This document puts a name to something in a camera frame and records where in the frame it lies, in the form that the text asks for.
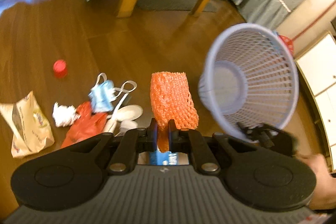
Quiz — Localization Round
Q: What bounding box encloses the white wooden cabinet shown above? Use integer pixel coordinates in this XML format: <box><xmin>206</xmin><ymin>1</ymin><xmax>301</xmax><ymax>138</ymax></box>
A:
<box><xmin>295</xmin><ymin>31</ymin><xmax>335</xmax><ymax>172</ymax></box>

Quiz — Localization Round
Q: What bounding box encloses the lavender plastic waste basket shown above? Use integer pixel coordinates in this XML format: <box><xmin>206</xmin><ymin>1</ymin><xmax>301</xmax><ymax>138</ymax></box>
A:
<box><xmin>198</xmin><ymin>23</ymin><xmax>299</xmax><ymax>140</ymax></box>

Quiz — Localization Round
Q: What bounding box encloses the blue white milk carton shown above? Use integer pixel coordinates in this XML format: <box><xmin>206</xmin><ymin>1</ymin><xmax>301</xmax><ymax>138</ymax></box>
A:
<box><xmin>149</xmin><ymin>150</ymin><xmax>178</xmax><ymax>165</ymax></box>

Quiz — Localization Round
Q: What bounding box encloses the red bottle cap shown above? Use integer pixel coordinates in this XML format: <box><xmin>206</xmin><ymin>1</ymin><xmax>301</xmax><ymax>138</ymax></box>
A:
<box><xmin>52</xmin><ymin>60</ymin><xmax>68</xmax><ymax>79</ymax></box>

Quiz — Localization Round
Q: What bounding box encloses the person's right hand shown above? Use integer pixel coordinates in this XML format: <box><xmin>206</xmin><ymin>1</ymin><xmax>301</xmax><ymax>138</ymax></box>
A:
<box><xmin>296</xmin><ymin>153</ymin><xmax>335</xmax><ymax>210</ymax></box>

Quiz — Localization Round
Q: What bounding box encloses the red plastic bag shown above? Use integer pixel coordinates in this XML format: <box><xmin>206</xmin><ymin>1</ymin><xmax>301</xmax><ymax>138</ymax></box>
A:
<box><xmin>60</xmin><ymin>101</ymin><xmax>108</xmax><ymax>148</ymax></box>

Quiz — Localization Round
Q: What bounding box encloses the orange foam fruit net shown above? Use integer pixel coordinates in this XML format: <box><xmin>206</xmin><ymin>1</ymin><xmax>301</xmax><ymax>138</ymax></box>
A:
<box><xmin>150</xmin><ymin>72</ymin><xmax>199</xmax><ymax>153</ymax></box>

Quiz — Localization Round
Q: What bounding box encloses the white tissue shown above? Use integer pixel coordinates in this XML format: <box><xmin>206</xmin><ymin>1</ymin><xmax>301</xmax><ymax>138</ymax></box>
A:
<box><xmin>52</xmin><ymin>102</ymin><xmax>80</xmax><ymax>127</ymax></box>

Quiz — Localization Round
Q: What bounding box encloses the white toothbrush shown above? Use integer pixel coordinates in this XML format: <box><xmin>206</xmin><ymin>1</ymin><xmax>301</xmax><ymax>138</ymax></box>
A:
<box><xmin>103</xmin><ymin>93</ymin><xmax>130</xmax><ymax>133</ymax></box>

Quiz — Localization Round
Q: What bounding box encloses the blue face mask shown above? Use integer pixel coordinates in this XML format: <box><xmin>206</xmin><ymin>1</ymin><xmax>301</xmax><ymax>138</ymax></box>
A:
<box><xmin>88</xmin><ymin>73</ymin><xmax>137</xmax><ymax>113</ymax></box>

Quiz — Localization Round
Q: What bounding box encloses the red broom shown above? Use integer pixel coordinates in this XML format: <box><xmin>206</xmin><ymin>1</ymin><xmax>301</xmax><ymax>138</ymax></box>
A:
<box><xmin>278</xmin><ymin>35</ymin><xmax>294</xmax><ymax>56</ymax></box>

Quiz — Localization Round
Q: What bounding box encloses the white plastic spoon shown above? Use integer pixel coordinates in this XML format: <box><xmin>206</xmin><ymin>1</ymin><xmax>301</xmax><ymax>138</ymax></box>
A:
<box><xmin>116</xmin><ymin>105</ymin><xmax>143</xmax><ymax>136</ymax></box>

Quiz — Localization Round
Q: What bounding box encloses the beige tissue box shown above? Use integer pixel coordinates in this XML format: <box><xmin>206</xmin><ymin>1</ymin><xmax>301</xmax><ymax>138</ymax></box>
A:
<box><xmin>1</xmin><ymin>92</ymin><xmax>55</xmax><ymax>158</ymax></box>

